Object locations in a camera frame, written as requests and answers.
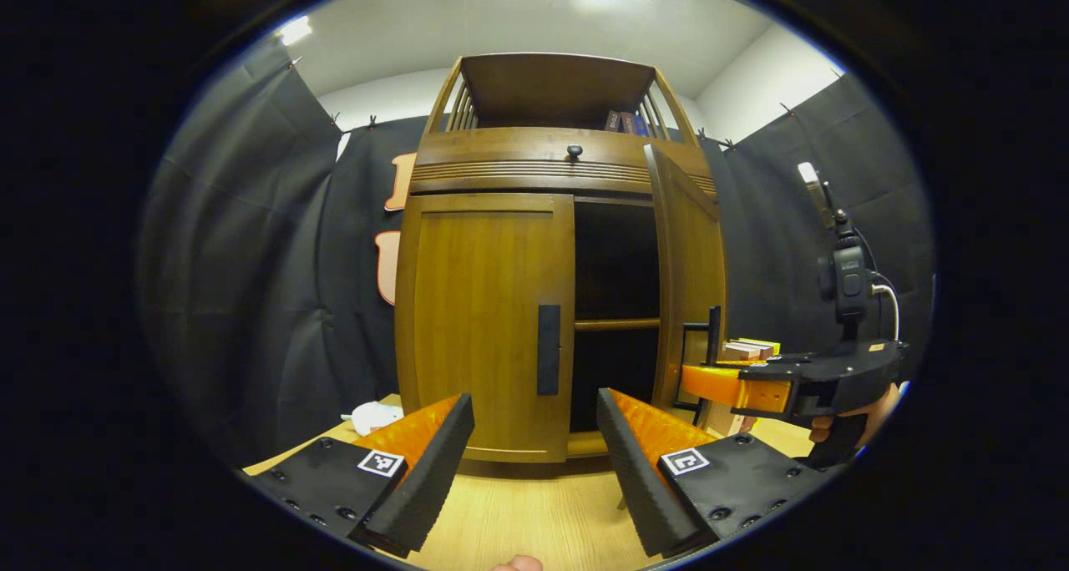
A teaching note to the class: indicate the wooden inner cabinet shelf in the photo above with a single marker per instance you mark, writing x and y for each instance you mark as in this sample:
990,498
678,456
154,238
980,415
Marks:
616,325

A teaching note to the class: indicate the wooden cabinet door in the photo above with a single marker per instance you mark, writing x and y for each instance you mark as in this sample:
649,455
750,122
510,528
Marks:
693,262
476,320

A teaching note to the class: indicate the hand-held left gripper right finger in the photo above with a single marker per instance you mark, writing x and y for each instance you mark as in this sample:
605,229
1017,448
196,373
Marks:
639,479

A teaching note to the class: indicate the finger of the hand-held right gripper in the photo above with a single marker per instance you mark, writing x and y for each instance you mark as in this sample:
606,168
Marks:
718,385

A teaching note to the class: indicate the maroon book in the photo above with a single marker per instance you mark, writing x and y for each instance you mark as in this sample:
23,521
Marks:
627,123

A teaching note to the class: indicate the black backdrop cloth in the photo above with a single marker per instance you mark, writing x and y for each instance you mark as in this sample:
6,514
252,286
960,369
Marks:
250,262

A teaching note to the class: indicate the small ceiling light panel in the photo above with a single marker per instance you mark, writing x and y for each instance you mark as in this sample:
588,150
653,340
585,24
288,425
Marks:
294,30

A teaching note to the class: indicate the wooden double-door shoe cabinet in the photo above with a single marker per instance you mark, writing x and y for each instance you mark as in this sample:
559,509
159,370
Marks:
543,87

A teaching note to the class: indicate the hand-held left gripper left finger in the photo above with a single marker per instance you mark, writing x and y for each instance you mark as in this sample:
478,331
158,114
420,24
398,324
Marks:
434,471

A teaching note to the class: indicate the dark brown book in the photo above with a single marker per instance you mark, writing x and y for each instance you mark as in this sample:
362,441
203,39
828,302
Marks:
612,122

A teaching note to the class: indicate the blue book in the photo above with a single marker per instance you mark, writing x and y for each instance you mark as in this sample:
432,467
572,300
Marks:
640,125

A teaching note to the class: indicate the tan book with orange band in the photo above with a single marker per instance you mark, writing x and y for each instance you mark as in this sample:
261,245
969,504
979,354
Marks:
718,418

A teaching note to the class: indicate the brown-red book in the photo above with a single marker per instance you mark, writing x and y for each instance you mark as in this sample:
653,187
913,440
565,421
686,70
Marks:
756,352

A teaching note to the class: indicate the wooden cabinet drawer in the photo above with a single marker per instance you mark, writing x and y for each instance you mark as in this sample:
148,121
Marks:
518,149

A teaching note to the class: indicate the white soft toy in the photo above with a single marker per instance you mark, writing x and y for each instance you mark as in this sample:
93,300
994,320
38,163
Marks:
372,416

